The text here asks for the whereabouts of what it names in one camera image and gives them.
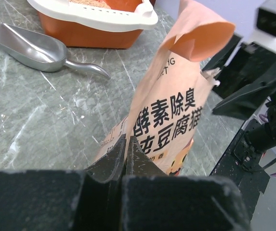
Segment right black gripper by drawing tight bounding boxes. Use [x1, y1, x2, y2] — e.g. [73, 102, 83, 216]
[202, 35, 276, 120]

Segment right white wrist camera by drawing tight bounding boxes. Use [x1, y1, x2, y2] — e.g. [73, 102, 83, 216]
[244, 0, 276, 54]

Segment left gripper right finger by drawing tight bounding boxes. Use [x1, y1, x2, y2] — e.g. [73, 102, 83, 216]
[121, 137, 251, 231]

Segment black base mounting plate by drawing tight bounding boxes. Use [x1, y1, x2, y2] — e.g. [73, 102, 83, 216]
[210, 119, 270, 219]

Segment white orange litter box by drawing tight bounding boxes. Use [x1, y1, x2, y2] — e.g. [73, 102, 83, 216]
[28, 0, 158, 49]

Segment metal litter scoop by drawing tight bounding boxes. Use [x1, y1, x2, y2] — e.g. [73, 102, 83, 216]
[0, 23, 111, 79]

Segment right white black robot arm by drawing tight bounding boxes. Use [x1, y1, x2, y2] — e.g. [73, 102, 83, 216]
[203, 35, 276, 152]

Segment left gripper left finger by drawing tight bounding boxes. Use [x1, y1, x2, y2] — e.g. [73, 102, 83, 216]
[0, 136, 126, 231]

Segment beige litter granules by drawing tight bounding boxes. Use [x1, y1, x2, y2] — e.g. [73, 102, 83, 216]
[70, 0, 110, 9]

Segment peach cat litter bag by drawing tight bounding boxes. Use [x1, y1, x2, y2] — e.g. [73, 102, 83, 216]
[96, 0, 235, 175]

